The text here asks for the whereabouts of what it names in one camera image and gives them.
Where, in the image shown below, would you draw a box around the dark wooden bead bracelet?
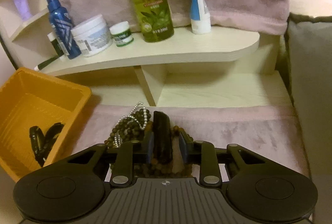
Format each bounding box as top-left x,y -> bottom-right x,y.
104,106 -> 195,179

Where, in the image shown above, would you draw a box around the black hair clip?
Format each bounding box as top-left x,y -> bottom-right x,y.
153,111 -> 173,165

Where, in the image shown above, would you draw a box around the orange plastic tray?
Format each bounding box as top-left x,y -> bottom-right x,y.
1,67 -> 91,182

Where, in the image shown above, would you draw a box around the cream wooden shelf unit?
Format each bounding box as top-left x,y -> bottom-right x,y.
1,0 -> 291,108

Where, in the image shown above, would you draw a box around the black hair clips in tray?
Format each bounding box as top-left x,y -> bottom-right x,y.
29,122 -> 64,167

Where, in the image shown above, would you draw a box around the small white green jar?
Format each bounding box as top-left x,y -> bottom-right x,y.
109,21 -> 134,47

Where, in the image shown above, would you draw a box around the large white cream jar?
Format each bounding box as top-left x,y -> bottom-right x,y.
71,14 -> 112,57

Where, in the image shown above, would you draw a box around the dark green lying tube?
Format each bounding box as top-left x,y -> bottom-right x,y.
34,56 -> 59,72

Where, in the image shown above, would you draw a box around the green white lip balm stick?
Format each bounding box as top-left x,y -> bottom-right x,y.
47,32 -> 66,61

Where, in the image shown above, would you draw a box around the blue white tube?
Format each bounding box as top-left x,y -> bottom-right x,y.
190,0 -> 211,34

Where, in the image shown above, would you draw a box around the blue spray bottle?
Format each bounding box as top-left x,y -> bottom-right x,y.
46,0 -> 81,59

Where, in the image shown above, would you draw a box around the grey cushion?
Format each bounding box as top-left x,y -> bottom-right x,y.
285,14 -> 331,223

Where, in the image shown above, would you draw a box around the purple tube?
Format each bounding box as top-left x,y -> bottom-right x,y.
13,0 -> 32,21

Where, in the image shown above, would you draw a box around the silver bead chain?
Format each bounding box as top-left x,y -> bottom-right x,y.
113,101 -> 149,148

